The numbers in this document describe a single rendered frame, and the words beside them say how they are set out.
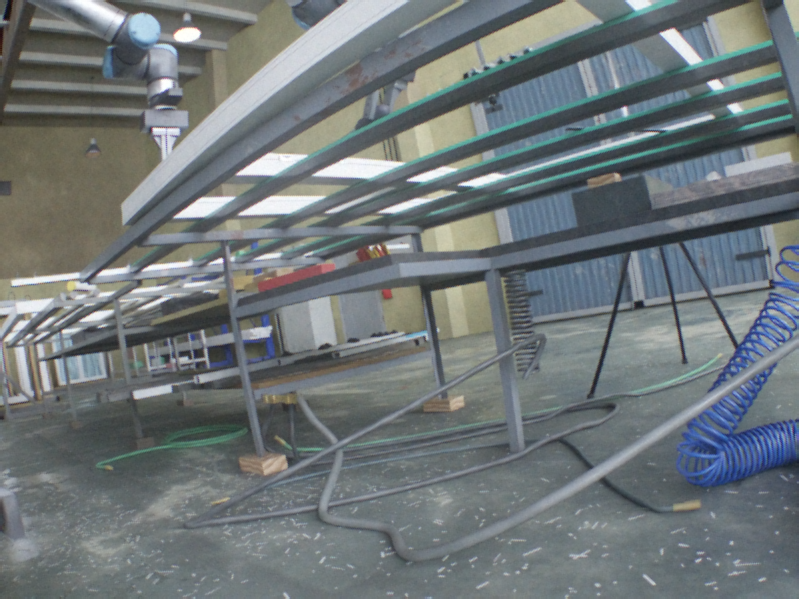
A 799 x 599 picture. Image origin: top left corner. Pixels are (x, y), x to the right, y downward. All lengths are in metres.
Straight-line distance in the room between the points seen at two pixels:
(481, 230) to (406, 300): 1.94
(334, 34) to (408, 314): 8.98
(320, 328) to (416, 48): 10.16
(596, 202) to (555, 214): 6.46
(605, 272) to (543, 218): 1.20
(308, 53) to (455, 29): 0.27
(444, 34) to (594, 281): 7.02
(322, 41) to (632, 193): 0.89
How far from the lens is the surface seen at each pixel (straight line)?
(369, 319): 10.38
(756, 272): 7.11
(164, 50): 1.62
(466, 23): 0.80
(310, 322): 10.80
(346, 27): 0.89
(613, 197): 1.50
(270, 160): 1.56
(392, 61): 0.87
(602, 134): 1.57
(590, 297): 7.76
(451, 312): 8.70
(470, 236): 8.83
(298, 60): 0.98
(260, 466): 1.91
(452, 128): 9.16
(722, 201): 1.34
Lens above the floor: 0.44
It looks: 1 degrees up
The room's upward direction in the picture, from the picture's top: 10 degrees counter-clockwise
